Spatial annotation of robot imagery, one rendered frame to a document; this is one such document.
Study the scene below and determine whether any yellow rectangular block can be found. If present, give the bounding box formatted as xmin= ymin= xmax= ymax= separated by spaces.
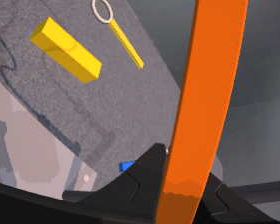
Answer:
xmin=30 ymin=18 xmax=100 ymax=84

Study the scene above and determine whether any yellow handle with white loop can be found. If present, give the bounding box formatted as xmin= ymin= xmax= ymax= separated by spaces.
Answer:
xmin=91 ymin=0 xmax=144 ymax=69

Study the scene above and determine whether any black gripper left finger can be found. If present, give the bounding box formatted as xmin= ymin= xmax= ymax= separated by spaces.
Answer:
xmin=0 ymin=143 xmax=167 ymax=224

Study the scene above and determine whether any orange curved bar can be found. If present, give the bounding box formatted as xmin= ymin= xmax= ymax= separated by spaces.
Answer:
xmin=156 ymin=0 xmax=248 ymax=224

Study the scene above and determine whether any white loop with blue handle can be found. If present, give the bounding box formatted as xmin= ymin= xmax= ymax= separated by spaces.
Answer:
xmin=119 ymin=161 xmax=135 ymax=172

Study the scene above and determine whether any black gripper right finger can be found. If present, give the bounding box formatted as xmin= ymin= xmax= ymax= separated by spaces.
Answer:
xmin=192 ymin=172 xmax=280 ymax=224

